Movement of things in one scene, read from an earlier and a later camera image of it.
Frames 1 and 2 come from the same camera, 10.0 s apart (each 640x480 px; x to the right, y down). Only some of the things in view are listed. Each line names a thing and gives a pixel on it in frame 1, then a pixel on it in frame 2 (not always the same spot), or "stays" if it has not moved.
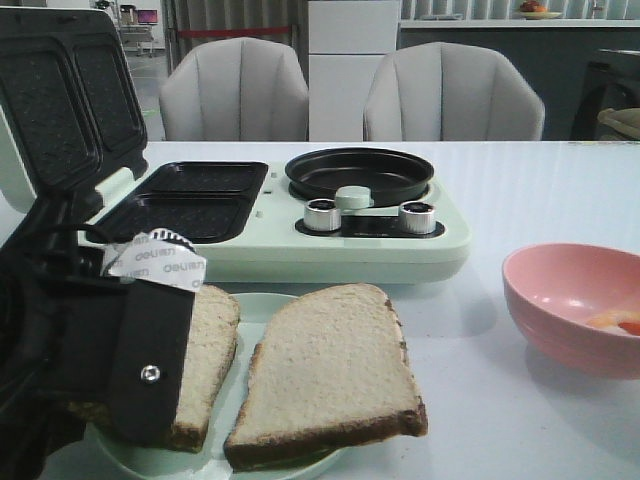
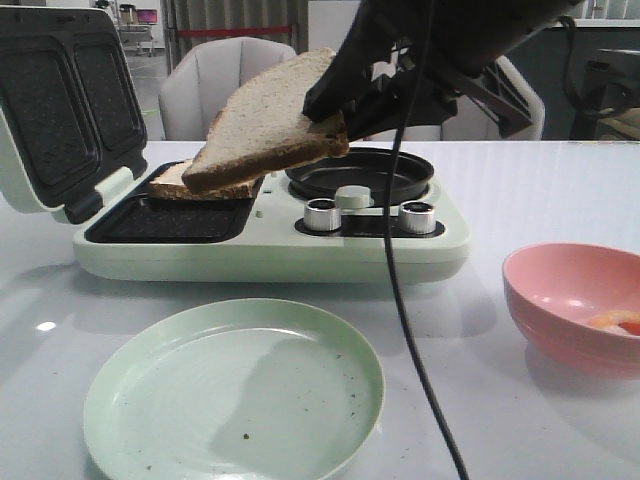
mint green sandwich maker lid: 69,110 stays
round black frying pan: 391,176 stays
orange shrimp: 620,320 stays
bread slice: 332,373 → 261,128
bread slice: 210,346 → 169,185
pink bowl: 577,305 stays
